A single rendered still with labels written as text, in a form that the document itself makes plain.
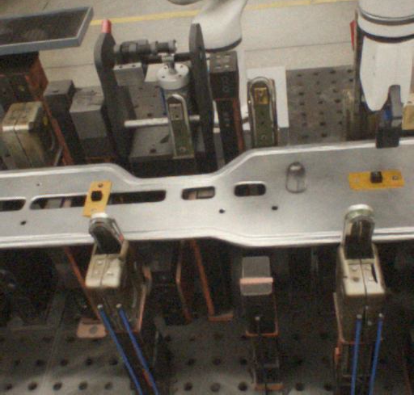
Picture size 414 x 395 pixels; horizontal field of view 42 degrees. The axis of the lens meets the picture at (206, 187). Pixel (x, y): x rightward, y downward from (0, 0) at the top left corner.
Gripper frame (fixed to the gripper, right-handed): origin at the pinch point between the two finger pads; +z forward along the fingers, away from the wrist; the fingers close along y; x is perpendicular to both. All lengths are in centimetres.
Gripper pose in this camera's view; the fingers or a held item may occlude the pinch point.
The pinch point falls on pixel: (381, 121)
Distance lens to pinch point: 84.3
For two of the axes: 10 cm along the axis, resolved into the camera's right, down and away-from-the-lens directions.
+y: -0.5, 7.0, -7.2
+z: 1.3, 7.2, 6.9
